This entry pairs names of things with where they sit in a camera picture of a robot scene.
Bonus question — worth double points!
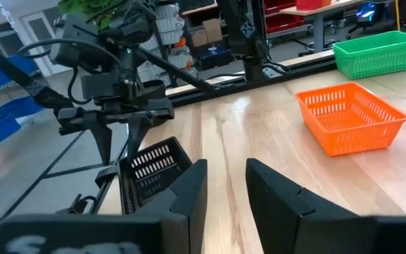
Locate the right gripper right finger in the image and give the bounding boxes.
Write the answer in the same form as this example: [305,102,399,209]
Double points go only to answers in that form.
[245,157,376,254]

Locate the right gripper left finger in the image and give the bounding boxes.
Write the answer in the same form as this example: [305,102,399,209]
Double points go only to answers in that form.
[135,158,208,254]

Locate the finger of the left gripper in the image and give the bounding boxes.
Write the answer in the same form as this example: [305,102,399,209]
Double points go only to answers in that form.
[90,119,114,167]
[127,118,151,162]

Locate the black plastic slotted basket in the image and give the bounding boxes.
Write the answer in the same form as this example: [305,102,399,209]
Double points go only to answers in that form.
[118,136,194,215]

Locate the orange plastic slotted basket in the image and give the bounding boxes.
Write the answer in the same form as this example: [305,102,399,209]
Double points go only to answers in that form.
[295,81,406,157]

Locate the green plastic slotted basket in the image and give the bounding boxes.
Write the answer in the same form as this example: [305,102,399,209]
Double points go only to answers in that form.
[332,30,406,54]
[333,45,406,80]

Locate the green leafy plant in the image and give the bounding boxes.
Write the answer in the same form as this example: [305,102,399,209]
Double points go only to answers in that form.
[57,0,128,31]

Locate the white stacked packages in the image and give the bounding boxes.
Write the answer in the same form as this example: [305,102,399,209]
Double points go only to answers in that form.
[137,3,199,87]

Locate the brown cardboard box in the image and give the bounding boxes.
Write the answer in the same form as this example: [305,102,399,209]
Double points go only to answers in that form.
[202,18,224,44]
[190,30,209,48]

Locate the white door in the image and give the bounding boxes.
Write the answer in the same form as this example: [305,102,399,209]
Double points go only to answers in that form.
[21,12,70,77]

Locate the dark blue bag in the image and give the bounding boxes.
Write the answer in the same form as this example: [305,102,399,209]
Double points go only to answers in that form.
[198,45,234,71]

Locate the wooden top grey-leg table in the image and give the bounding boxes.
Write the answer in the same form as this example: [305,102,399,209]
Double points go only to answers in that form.
[279,0,366,54]

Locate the red storage bins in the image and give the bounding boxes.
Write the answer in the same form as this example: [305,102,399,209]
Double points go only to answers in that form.
[262,0,299,35]

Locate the red box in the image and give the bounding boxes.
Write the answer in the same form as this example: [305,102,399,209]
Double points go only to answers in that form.
[295,0,332,11]

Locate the black diagonal frame strut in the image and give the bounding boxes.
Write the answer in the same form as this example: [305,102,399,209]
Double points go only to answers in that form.
[0,37,75,109]
[135,47,220,95]

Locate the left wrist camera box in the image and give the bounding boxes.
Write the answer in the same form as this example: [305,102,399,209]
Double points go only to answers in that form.
[49,13,102,71]

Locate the black camera cable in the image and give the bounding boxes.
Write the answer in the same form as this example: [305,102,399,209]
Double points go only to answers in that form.
[17,37,123,106]

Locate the yellow hanging cable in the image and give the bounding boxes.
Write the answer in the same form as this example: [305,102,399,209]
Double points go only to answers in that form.
[394,0,402,32]

